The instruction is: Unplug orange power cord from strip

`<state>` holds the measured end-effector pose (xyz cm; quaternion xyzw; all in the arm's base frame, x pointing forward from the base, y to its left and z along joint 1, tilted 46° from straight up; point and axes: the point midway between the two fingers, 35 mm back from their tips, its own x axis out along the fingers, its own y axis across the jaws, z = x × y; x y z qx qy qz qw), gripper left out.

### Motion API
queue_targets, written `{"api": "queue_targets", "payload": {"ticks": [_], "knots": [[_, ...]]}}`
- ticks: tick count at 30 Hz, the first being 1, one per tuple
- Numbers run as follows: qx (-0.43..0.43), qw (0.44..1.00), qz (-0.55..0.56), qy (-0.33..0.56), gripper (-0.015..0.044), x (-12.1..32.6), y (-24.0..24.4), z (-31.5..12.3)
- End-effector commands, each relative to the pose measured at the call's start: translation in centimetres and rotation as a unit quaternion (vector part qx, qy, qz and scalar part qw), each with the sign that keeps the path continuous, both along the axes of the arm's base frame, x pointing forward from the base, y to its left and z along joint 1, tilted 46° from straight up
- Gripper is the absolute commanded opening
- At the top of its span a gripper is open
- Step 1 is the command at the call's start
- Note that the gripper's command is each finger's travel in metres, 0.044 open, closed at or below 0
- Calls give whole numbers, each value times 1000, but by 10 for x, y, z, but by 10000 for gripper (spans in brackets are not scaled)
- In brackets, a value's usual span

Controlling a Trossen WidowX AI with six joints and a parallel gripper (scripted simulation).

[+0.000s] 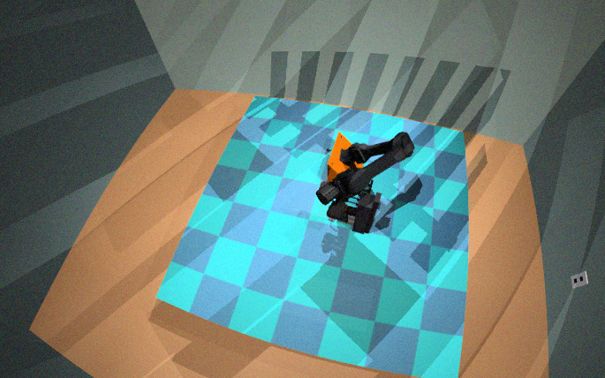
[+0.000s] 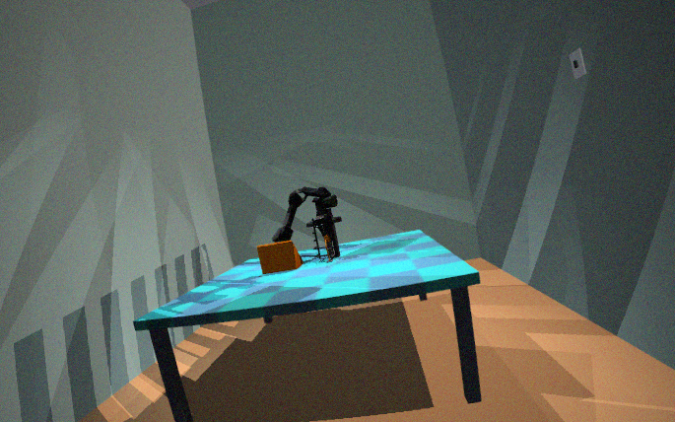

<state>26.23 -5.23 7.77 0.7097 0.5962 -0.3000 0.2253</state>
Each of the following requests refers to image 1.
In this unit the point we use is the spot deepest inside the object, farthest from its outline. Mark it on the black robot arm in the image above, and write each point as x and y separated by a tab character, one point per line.
357	179

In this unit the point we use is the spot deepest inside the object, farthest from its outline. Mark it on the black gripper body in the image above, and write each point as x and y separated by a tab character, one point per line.
337	211

